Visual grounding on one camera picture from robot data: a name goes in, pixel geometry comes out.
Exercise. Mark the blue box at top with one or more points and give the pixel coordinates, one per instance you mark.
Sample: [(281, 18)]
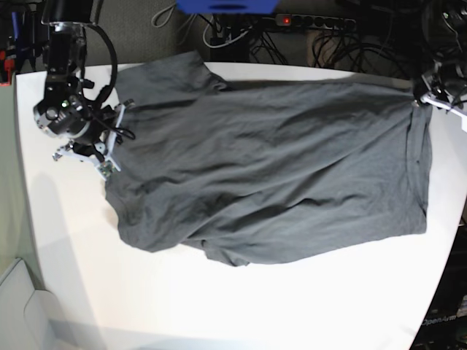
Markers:
[(227, 6)]

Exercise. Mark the dark grey t-shirt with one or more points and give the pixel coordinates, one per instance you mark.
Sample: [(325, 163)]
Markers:
[(266, 173)]

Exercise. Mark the black power strip red light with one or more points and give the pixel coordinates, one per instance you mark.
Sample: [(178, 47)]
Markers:
[(315, 22)]

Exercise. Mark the red clamp at table corner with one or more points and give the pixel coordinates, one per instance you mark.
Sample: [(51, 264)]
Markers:
[(7, 67)]

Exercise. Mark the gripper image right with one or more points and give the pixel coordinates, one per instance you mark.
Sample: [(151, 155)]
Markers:
[(443, 89)]

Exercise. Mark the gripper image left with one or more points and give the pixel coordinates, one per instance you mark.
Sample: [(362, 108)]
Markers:
[(92, 135)]

